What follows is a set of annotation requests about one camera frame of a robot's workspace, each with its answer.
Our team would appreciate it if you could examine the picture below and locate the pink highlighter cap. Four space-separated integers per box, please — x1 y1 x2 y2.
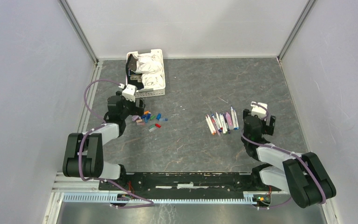
132 115 140 121

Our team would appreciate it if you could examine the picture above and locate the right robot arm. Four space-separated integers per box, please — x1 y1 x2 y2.
241 104 337 208

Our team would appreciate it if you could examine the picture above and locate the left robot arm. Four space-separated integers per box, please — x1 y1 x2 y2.
62 96 145 190

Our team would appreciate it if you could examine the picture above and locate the white plastic basket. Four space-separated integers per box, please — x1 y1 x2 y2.
125 49 166 98

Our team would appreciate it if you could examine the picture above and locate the black printed shirt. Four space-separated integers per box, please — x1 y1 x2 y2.
125 54 144 90

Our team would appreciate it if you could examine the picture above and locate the white crumpled cloth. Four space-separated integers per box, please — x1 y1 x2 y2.
134 53 165 89

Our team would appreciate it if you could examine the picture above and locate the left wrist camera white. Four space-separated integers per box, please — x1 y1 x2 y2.
122 84 138 102

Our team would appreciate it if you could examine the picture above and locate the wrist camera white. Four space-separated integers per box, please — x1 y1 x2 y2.
251 101 269 119
122 84 138 102

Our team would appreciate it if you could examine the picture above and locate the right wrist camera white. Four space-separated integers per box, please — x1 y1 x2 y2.
251 101 269 119

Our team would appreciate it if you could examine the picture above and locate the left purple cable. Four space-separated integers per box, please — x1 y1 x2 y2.
78 79 155 209

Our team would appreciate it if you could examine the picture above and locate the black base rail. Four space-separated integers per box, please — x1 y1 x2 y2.
98 172 282 200

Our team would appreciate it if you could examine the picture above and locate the cable duct comb strip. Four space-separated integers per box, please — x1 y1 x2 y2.
62 193 255 205

